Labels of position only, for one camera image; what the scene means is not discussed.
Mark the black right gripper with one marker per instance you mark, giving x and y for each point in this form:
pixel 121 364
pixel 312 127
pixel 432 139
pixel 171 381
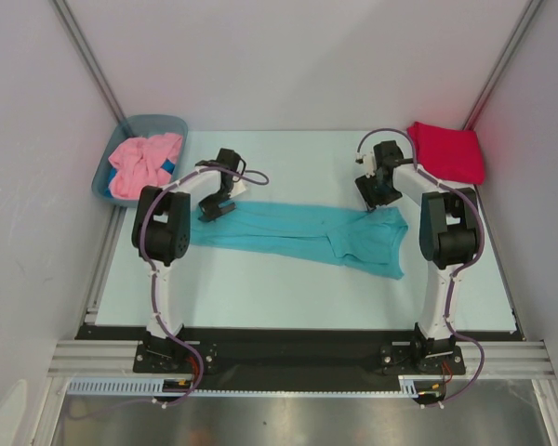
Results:
pixel 377 191

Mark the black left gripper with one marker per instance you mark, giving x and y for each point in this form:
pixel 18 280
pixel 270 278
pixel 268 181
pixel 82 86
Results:
pixel 211 211

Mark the teal t-shirt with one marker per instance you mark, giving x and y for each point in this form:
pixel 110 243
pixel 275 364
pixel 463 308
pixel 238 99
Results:
pixel 356 239

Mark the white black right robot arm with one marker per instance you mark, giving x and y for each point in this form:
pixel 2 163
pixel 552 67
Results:
pixel 450 239

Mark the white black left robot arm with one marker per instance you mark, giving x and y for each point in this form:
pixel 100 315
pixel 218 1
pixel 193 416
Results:
pixel 162 233

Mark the blue t-shirt in basket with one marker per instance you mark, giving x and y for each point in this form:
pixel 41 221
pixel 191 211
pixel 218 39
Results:
pixel 126 184

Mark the folded red t-shirt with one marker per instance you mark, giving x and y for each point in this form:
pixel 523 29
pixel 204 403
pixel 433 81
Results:
pixel 448 154

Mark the pink t-shirt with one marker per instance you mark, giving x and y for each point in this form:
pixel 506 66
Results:
pixel 150 152

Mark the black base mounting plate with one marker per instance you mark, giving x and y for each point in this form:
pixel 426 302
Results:
pixel 297 358

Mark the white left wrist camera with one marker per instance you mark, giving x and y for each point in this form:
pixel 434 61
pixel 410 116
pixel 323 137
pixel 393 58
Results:
pixel 239 187

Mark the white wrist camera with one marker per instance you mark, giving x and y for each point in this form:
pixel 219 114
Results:
pixel 368 162
pixel 239 187

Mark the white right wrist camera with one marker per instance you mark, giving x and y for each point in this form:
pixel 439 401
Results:
pixel 368 162

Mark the white slotted cable duct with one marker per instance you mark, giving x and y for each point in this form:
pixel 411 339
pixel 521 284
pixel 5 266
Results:
pixel 170 388

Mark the aluminium front rail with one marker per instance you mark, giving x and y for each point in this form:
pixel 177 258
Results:
pixel 503 360

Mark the right aluminium corner post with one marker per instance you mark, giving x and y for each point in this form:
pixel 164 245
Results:
pixel 503 62

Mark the aluminium corner post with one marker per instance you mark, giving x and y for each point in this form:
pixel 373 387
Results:
pixel 503 62
pixel 81 45

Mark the left aluminium corner post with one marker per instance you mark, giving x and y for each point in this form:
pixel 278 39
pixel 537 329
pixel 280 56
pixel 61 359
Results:
pixel 81 45

